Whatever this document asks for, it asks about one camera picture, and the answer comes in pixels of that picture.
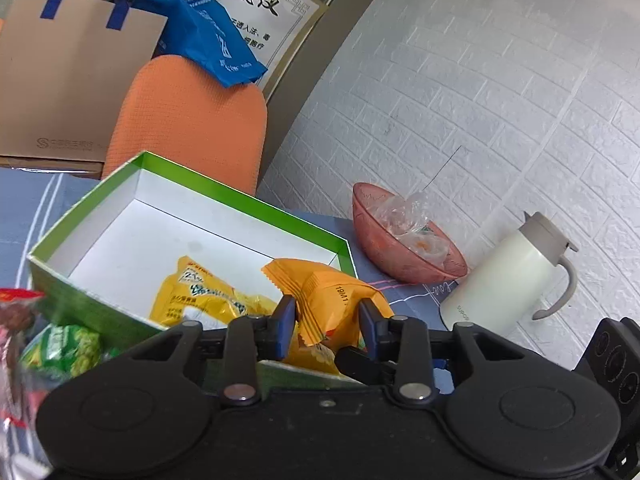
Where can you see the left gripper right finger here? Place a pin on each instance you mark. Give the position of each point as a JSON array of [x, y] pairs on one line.
[[398, 355]]

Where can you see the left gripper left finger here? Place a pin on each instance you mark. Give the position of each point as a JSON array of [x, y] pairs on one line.
[[252, 339]]

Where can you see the right orange chair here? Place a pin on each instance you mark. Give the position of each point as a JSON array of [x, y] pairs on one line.
[[176, 110]]

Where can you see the pink plastic bowl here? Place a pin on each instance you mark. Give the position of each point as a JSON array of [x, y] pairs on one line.
[[412, 261]]

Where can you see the brown paper bag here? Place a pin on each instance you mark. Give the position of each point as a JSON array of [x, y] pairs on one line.
[[66, 67]]

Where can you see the white poster with characters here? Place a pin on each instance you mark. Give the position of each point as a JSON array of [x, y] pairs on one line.
[[274, 30]]

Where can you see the orange yellow snack bag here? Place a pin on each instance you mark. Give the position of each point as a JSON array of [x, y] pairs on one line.
[[326, 310]]

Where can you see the white thermal jug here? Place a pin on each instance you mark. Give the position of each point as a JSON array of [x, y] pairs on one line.
[[507, 284]]

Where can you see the green candy packet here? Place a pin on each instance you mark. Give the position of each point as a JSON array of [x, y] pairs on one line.
[[63, 351]]

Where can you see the green cardboard box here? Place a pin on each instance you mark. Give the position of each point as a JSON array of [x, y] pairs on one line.
[[102, 263]]

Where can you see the black camera device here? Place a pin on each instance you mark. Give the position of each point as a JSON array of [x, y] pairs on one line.
[[611, 359]]

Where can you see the blue plastic bag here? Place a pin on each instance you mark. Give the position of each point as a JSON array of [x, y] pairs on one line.
[[202, 32]]

